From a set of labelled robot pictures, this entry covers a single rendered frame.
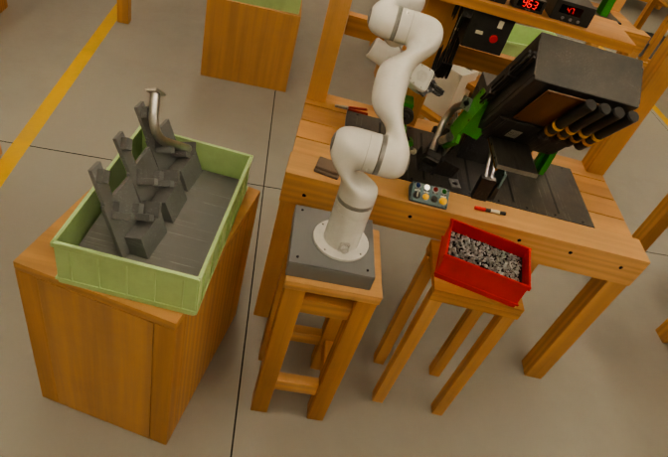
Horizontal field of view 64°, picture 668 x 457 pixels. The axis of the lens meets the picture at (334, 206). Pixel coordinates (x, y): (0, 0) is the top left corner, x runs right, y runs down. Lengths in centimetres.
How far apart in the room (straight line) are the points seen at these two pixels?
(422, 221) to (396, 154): 66
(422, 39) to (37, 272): 131
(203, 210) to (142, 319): 43
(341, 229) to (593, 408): 186
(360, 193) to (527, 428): 162
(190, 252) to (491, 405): 167
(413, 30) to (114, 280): 111
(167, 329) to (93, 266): 28
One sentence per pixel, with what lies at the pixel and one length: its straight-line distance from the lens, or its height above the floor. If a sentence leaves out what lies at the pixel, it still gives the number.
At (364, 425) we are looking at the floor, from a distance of 250.
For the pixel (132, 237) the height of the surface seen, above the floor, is 92.
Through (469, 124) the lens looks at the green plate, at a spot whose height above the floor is 116.
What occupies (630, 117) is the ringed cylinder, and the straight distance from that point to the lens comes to 194.
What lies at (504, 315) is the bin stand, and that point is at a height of 75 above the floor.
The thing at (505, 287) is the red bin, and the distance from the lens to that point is 198.
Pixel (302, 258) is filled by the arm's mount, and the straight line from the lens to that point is 170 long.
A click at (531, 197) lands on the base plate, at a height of 90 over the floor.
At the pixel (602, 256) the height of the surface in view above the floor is 87.
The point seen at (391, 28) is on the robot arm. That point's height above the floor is 156.
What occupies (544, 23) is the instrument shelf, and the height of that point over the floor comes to 152.
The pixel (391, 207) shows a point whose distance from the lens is 209.
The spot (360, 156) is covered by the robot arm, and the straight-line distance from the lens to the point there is 152.
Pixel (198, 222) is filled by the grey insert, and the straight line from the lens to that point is 184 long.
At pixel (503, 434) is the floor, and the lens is 276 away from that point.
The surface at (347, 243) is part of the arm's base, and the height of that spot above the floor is 96.
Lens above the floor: 214
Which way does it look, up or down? 40 degrees down
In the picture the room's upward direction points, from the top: 18 degrees clockwise
